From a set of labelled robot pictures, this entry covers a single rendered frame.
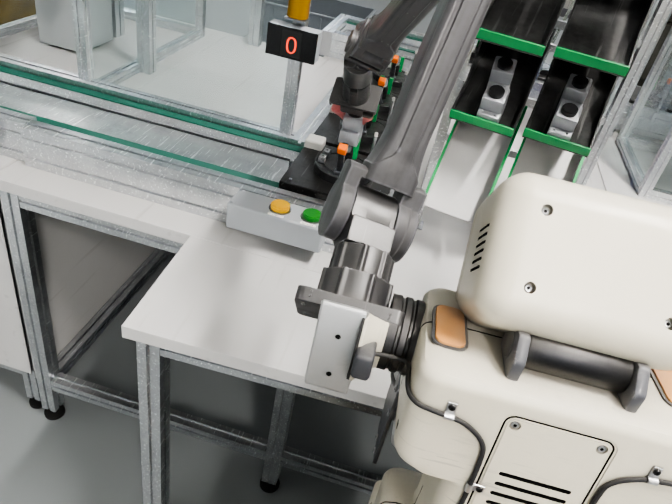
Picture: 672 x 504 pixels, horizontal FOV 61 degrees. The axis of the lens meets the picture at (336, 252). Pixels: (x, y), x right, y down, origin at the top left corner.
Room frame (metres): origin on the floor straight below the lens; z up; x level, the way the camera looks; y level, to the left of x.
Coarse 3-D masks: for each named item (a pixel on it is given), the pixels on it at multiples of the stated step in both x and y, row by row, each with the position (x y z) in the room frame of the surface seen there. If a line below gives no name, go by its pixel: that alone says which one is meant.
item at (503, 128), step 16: (480, 48) 1.25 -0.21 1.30; (496, 48) 1.34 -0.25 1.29; (480, 64) 1.28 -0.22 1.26; (528, 64) 1.29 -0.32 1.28; (480, 80) 1.24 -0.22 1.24; (512, 80) 1.25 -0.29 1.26; (528, 80) 1.25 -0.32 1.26; (464, 96) 1.19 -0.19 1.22; (480, 96) 1.20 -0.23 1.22; (512, 96) 1.20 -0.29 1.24; (528, 96) 1.18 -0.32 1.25; (464, 112) 1.15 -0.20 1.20; (512, 112) 1.16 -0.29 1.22; (496, 128) 1.10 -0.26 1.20; (512, 128) 1.09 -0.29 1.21
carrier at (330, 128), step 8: (392, 104) 1.50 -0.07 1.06; (376, 112) 1.52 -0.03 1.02; (328, 120) 1.51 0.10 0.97; (336, 120) 1.52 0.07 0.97; (376, 120) 1.53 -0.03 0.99; (320, 128) 1.45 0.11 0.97; (328, 128) 1.46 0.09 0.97; (336, 128) 1.47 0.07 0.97; (368, 128) 1.47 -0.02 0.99; (376, 128) 1.48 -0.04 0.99; (384, 128) 1.49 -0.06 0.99; (328, 136) 1.41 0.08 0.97; (336, 136) 1.42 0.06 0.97; (368, 136) 1.41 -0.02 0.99; (328, 144) 1.37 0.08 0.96; (336, 144) 1.37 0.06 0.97; (360, 144) 1.40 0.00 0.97; (368, 144) 1.41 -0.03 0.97; (360, 152) 1.36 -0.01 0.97; (368, 152) 1.36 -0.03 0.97
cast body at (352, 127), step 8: (344, 120) 1.21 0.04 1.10; (352, 120) 1.21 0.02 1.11; (360, 120) 1.21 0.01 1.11; (344, 128) 1.21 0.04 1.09; (352, 128) 1.21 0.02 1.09; (360, 128) 1.21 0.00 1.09; (344, 136) 1.20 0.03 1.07; (352, 136) 1.20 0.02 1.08; (360, 136) 1.23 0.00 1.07; (352, 144) 1.19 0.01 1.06
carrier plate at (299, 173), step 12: (300, 156) 1.26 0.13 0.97; (312, 156) 1.27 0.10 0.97; (360, 156) 1.33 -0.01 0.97; (288, 168) 1.19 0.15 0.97; (300, 168) 1.20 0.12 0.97; (312, 168) 1.21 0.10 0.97; (288, 180) 1.13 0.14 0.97; (300, 180) 1.14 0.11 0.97; (312, 180) 1.16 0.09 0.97; (324, 180) 1.17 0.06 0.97; (300, 192) 1.12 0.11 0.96; (312, 192) 1.11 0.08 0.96; (324, 192) 1.11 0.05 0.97; (384, 192) 1.17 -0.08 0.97
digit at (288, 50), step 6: (282, 30) 1.34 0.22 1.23; (288, 30) 1.34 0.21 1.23; (282, 36) 1.34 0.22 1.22; (288, 36) 1.34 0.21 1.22; (294, 36) 1.34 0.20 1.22; (300, 36) 1.34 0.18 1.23; (282, 42) 1.34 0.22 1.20; (288, 42) 1.34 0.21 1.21; (294, 42) 1.34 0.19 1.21; (300, 42) 1.34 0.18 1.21; (282, 48) 1.34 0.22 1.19; (288, 48) 1.34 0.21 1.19; (294, 48) 1.34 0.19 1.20; (300, 48) 1.34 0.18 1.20; (282, 54) 1.34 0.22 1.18; (288, 54) 1.34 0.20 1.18; (294, 54) 1.34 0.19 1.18
